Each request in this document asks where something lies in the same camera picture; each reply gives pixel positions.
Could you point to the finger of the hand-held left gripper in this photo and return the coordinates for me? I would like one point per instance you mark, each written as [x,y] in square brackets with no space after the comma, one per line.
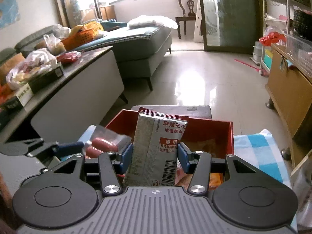
[70,147]

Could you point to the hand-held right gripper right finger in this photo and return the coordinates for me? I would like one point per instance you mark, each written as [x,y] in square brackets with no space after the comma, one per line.
[182,158]

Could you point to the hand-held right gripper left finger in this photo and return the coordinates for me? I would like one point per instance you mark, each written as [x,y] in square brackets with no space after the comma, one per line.
[127,157]

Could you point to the grey red-topped snack packet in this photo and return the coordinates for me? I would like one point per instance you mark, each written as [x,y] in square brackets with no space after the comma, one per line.
[151,151]

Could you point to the clear sausage packet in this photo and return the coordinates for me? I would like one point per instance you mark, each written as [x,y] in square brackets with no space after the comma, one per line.
[104,143]

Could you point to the red cardboard box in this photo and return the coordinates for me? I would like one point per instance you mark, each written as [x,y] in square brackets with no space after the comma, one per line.
[209,131]

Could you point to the clear plastic bag of snacks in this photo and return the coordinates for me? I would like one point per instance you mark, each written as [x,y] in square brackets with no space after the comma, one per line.
[31,65]

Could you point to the plastic bag of tan snacks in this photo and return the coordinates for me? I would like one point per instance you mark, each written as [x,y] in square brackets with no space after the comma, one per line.
[52,44]

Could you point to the grey coffee table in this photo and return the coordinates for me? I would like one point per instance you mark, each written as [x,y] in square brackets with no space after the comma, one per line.
[73,102]

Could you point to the black box with white label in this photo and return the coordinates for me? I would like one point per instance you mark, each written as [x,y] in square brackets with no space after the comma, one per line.
[17,100]

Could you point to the blue white checkered tablecloth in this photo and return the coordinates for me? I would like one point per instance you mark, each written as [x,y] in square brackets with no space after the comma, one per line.
[256,151]

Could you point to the black tray box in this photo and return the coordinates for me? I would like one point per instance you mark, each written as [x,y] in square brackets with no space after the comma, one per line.
[46,76]

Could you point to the red packets on table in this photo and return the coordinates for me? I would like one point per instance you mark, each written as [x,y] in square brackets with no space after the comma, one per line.
[68,57]

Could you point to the grey green sofa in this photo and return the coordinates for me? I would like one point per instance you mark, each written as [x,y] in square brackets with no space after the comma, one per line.
[136,51]

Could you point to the orange plastic basket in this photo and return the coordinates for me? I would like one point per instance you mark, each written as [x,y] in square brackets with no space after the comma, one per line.
[78,39]

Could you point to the pink stick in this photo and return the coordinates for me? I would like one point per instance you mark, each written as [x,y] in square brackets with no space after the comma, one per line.
[247,65]

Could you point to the white plastic bag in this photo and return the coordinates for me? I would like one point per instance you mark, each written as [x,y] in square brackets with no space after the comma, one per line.
[61,30]

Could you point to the wooden cabinet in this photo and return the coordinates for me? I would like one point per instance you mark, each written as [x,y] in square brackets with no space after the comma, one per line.
[290,97]

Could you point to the teal cushion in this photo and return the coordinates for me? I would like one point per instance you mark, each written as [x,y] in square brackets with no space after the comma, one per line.
[113,25]

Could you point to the grey round tins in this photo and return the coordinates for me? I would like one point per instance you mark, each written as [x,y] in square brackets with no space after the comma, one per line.
[258,52]

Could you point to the teal storage box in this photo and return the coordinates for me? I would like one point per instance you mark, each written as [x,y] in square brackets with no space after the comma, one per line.
[268,59]

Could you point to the white wooden board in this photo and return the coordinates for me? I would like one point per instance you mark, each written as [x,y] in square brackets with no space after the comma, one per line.
[198,26]

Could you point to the white pillow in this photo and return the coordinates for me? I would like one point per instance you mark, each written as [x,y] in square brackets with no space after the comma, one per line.
[151,21]

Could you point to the glass sliding door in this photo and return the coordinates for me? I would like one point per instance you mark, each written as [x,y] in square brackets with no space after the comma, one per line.
[229,17]

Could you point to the red plastic bag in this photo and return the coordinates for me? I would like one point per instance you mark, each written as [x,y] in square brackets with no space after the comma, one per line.
[271,38]

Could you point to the dark wooden chair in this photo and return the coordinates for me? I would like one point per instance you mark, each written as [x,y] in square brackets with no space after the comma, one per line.
[189,7]

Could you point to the clear plastic containers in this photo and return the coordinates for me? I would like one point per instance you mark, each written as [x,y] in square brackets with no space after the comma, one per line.
[299,53]

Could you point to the white metal rack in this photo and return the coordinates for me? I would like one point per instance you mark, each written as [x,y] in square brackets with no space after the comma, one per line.
[274,17]

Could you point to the black woven basket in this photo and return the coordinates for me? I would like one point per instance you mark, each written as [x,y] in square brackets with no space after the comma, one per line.
[303,24]

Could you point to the wall poster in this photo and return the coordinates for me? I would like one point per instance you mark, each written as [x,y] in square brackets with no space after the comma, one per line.
[8,4]

